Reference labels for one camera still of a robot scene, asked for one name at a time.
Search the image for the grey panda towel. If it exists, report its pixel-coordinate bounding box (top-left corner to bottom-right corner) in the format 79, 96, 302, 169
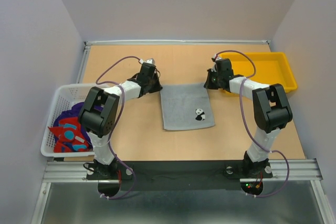
160, 83, 215, 131

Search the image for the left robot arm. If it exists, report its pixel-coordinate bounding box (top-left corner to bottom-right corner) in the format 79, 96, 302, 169
78, 59, 162, 180

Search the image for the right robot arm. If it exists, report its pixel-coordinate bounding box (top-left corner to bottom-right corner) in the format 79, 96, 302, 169
204, 58, 293, 178

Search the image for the yellow plastic tray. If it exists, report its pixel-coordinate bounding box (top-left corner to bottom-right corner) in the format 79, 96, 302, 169
219, 52, 298, 93

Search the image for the purple towel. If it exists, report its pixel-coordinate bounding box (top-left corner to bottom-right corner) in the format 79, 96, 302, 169
52, 102, 92, 151

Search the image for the white plastic basket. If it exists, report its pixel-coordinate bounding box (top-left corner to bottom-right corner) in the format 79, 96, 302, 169
40, 83, 96, 158

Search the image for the red blue patterned towel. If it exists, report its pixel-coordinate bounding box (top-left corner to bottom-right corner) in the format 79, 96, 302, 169
49, 117, 89, 153

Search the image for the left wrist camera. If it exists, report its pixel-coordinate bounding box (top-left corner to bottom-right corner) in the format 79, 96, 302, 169
139, 58, 155, 65

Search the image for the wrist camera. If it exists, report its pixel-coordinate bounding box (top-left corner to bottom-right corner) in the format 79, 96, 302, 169
211, 55, 222, 72
139, 58, 155, 65

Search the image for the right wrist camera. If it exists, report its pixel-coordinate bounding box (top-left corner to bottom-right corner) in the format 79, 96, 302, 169
211, 55, 222, 72

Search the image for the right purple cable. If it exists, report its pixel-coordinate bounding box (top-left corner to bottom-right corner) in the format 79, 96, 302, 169
211, 49, 290, 198

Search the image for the aluminium back rail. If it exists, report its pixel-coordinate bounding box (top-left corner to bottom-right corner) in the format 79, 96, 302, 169
85, 39, 269, 46

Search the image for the aluminium rail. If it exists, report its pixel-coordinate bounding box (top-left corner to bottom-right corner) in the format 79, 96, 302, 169
43, 159, 323, 183
85, 39, 269, 46

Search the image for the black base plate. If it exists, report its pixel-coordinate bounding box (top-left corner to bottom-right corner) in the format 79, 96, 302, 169
85, 160, 272, 191

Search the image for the aluminium front rail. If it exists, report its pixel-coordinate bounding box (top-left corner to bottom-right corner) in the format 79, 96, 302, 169
43, 159, 323, 183

